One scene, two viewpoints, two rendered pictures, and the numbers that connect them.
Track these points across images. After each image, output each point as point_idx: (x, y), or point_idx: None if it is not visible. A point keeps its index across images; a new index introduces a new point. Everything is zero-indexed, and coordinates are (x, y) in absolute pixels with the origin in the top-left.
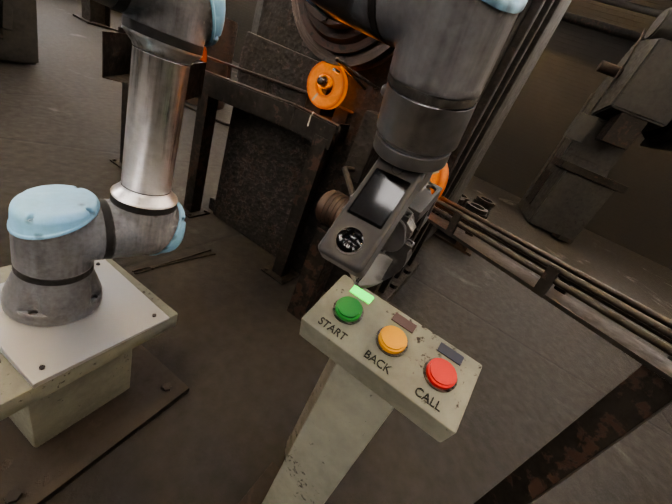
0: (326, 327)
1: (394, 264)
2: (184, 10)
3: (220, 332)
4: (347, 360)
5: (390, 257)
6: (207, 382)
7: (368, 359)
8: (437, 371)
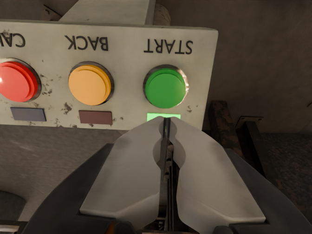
0: (177, 42)
1: (72, 199)
2: None
3: (263, 53)
4: (126, 24)
5: (86, 217)
6: (249, 12)
7: (98, 36)
8: (16, 79)
